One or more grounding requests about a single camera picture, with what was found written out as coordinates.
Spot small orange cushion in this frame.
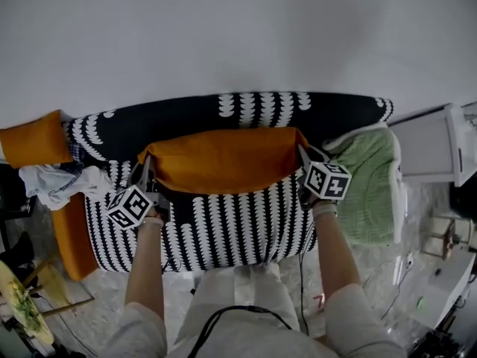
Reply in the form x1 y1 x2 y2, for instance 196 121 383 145
0 110 74 169

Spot white table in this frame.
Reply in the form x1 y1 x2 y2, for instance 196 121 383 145
424 251 477 331

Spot white sink cabinet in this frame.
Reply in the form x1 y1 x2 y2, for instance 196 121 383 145
387 101 477 188

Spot white wristband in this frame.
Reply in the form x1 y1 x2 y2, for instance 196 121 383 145
312 202 338 220

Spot large orange cushion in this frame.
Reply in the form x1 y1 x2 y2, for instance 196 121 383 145
137 127 309 195

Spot person's grey sweatshirt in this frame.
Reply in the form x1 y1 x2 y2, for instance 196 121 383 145
107 281 407 358

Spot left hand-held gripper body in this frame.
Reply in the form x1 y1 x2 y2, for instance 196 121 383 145
107 185 172 230

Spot black low cabinet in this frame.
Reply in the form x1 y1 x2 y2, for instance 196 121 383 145
0 162 38 260

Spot round wooden side table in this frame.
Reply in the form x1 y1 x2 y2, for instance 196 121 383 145
0 260 55 346

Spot flower bouquet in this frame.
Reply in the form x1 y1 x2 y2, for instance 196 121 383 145
7 280 40 320

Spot person's right forearm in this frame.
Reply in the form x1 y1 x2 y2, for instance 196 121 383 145
315 214 362 305

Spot blue checked cloth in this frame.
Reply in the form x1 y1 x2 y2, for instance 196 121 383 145
55 142 86 197

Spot yellow stool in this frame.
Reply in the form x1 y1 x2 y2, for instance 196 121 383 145
22 251 94 316

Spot person's white trousers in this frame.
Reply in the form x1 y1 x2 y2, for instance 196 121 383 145
174 263 301 346

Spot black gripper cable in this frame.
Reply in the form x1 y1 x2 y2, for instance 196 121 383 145
159 257 183 275
297 222 318 335

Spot crumpled white clothes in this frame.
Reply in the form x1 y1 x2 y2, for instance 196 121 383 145
18 162 113 211

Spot black chest cable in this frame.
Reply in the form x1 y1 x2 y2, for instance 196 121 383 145
195 305 294 358

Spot green quilted cushion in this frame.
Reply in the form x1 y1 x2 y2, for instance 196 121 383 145
322 123 405 248

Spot person's left forearm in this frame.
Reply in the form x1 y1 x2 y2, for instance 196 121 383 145
124 218 167 324

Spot black round table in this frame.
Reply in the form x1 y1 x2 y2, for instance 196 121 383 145
449 183 477 223

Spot black white striped sofa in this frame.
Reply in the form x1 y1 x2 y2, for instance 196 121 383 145
61 92 394 274

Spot gold frame chair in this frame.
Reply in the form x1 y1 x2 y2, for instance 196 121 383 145
420 216 477 263

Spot orange sofa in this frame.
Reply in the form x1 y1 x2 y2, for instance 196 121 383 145
51 192 100 282

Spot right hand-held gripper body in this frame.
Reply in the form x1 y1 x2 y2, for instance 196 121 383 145
302 158 353 201

